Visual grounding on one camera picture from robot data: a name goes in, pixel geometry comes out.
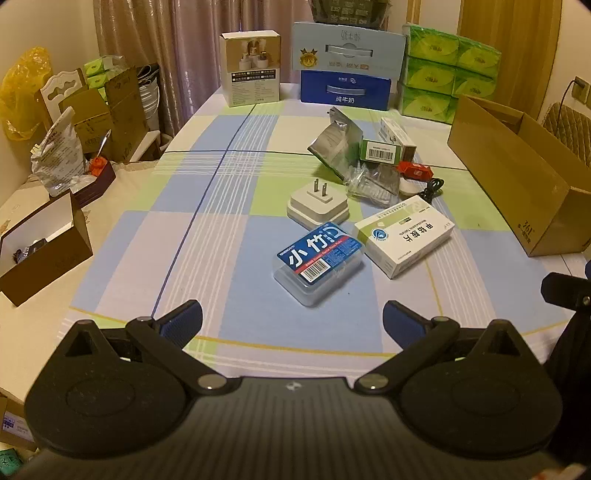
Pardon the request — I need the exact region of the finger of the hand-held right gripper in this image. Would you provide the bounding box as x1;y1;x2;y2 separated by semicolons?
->
541;271;591;317

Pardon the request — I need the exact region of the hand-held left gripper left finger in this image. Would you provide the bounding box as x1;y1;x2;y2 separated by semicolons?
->
65;299;229;397

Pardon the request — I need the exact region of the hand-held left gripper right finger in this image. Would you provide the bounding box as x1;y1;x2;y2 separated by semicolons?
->
355;299;525;397

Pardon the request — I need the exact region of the brown cardboard box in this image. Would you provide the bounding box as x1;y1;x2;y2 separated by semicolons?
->
447;95;591;257

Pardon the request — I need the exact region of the plastic metal rack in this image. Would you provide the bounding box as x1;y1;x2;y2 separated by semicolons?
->
344;164;400;206

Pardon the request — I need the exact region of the green white medicine box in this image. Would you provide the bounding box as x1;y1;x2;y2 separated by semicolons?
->
360;137;417;165

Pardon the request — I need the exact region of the silver foil pouch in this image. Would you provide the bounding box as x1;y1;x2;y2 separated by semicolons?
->
307;107;366;182

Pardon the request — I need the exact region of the desktop with checked tablecloth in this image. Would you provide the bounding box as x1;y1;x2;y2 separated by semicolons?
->
60;82;578;386

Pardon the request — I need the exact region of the clear box with blue label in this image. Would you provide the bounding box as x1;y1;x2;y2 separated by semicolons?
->
272;222;367;308

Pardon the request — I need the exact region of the white power adapter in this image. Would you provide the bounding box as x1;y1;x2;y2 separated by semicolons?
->
286;179;350;228

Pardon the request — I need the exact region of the open dark brown box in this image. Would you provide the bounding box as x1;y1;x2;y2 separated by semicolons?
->
0;189;94;308

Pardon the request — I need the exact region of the red snack packet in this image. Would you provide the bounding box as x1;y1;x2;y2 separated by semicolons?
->
398;161;435;182

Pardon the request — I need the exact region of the chair with quilted cover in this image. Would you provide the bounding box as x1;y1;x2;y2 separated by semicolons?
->
541;102;591;171

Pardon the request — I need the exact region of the maroon box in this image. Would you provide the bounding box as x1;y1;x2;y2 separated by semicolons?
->
69;159;116;208

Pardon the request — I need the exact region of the long white box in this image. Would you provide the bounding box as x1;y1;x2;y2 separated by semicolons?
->
379;117;413;145

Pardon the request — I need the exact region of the white plastic bag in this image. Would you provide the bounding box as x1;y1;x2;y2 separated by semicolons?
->
30;107;89;197

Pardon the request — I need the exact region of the large brown carton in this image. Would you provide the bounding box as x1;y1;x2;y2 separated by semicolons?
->
58;66;160;163

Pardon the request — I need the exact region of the white plastic bucket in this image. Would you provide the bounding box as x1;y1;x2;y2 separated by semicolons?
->
137;65;163;137

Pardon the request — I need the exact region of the dark blue milk carton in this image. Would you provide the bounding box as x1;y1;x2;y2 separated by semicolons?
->
300;69;393;112

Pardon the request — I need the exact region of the stack of green tissue packs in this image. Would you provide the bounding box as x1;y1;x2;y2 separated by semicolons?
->
398;24;502;126

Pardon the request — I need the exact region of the white product box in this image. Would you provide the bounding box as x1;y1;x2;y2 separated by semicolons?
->
220;31;283;108

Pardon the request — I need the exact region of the white carved chair back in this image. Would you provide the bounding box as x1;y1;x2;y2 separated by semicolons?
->
39;68;89;117

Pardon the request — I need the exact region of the small green tissue pack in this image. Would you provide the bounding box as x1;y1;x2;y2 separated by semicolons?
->
83;55;127;90

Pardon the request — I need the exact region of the wooden door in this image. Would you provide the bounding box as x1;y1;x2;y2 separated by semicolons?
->
458;0;565;117

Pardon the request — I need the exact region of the light blue milk carton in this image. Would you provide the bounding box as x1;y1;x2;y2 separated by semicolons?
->
291;21;407;85

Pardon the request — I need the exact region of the yellow plastic bag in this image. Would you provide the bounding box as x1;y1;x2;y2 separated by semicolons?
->
0;46;54;142

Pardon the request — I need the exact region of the dark basket on cartons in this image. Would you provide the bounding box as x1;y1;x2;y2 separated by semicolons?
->
309;0;393;27

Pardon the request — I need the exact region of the black cable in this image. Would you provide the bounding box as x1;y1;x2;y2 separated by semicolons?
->
418;178;445;204

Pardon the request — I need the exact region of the grey charging cable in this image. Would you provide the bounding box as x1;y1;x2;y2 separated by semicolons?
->
556;79;583;121

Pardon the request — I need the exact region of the beige wall socket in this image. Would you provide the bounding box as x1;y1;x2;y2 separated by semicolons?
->
571;75;591;105

